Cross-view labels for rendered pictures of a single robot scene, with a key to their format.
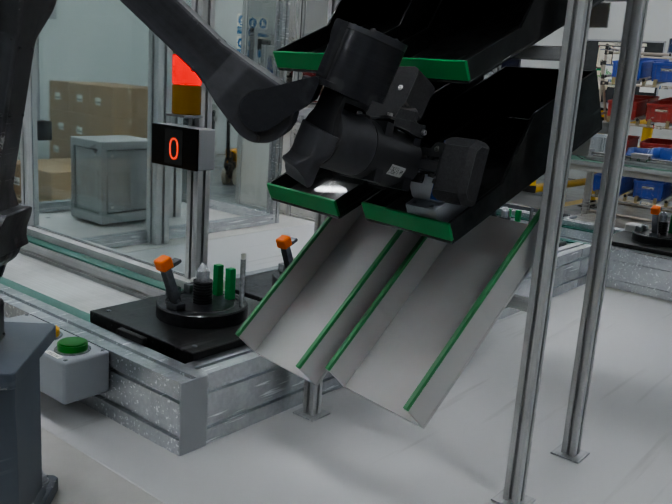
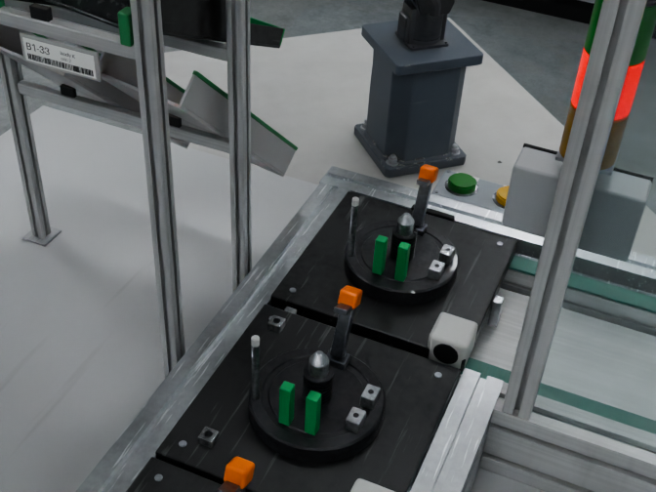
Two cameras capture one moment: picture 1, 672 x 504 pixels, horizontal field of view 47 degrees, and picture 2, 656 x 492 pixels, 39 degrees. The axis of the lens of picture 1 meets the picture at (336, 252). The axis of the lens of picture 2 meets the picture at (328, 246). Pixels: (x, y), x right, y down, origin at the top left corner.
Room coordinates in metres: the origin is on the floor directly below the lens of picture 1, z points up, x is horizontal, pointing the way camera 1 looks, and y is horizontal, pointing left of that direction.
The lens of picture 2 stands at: (1.95, -0.15, 1.70)
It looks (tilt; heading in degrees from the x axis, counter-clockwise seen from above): 39 degrees down; 163
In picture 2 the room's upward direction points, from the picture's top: 3 degrees clockwise
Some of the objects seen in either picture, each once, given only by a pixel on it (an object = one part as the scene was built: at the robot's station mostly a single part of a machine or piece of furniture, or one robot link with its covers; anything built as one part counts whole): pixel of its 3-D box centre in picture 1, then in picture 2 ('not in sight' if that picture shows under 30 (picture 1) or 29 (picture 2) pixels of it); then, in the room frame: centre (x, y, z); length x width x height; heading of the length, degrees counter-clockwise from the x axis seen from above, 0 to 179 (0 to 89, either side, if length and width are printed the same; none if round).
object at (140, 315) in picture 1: (201, 319); (399, 271); (1.14, 0.20, 0.96); 0.24 x 0.24 x 0.02; 51
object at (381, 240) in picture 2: (230, 283); (380, 255); (1.17, 0.16, 1.01); 0.01 x 0.01 x 0.05; 51
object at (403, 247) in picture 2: (218, 279); (402, 262); (1.18, 0.18, 1.01); 0.01 x 0.01 x 0.05; 51
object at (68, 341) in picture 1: (72, 348); (462, 185); (0.98, 0.35, 0.96); 0.04 x 0.04 x 0.02
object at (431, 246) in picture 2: (202, 308); (400, 260); (1.14, 0.20, 0.98); 0.14 x 0.14 x 0.02
